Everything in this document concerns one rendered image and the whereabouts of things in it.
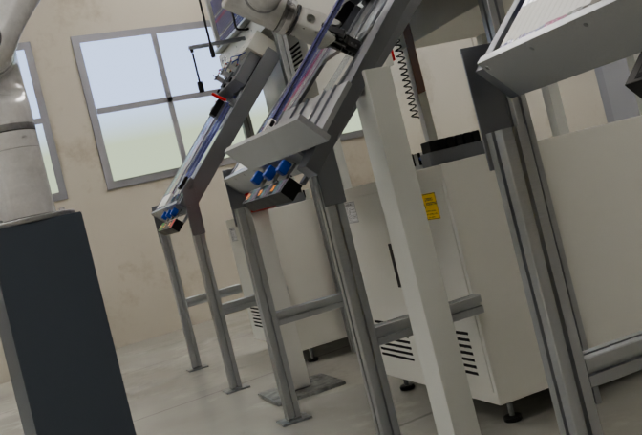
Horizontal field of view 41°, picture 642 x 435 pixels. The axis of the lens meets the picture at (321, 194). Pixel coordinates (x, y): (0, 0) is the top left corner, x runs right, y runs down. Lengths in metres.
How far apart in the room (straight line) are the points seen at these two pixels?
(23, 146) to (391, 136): 0.72
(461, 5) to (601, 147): 0.54
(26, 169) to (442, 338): 0.88
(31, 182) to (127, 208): 3.95
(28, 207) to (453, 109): 4.49
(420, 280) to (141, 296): 4.18
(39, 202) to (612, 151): 1.33
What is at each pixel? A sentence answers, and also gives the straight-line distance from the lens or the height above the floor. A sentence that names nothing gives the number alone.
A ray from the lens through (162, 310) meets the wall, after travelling 5.75.
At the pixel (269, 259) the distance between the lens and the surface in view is 2.86.
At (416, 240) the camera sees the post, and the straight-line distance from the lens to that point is 1.64.
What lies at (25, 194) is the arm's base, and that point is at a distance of 1.77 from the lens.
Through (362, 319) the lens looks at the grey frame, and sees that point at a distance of 1.82.
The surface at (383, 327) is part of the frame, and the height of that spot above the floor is 0.31.
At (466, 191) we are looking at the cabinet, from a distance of 1.97.
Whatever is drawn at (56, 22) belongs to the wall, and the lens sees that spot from 5.87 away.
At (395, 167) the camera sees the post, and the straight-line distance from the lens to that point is 1.63.
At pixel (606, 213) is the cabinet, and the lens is 2.17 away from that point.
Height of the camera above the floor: 0.61
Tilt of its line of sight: level
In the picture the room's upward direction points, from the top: 14 degrees counter-clockwise
